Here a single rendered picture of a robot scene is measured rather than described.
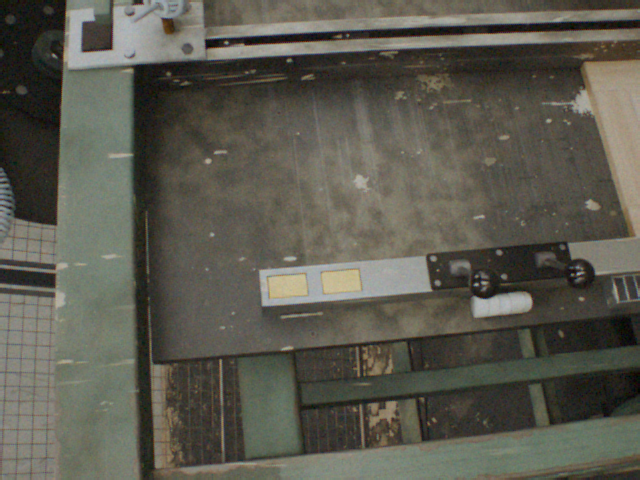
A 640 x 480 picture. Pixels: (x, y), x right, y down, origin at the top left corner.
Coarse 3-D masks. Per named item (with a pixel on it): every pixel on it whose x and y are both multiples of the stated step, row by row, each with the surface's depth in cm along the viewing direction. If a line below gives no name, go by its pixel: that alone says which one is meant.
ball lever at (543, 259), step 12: (540, 252) 95; (552, 252) 95; (540, 264) 94; (552, 264) 91; (564, 264) 89; (576, 264) 84; (588, 264) 84; (564, 276) 85; (576, 276) 83; (588, 276) 83; (576, 288) 84
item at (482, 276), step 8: (448, 264) 94; (456, 264) 93; (464, 264) 93; (456, 272) 93; (464, 272) 90; (472, 272) 88; (480, 272) 83; (488, 272) 82; (472, 280) 83; (480, 280) 82; (488, 280) 82; (496, 280) 82; (472, 288) 83; (480, 288) 82; (488, 288) 82; (496, 288) 82; (480, 296) 83; (488, 296) 83
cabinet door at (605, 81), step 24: (600, 72) 111; (624, 72) 111; (600, 96) 109; (624, 96) 110; (600, 120) 108; (624, 120) 108; (624, 144) 106; (624, 168) 105; (624, 192) 103; (624, 216) 104
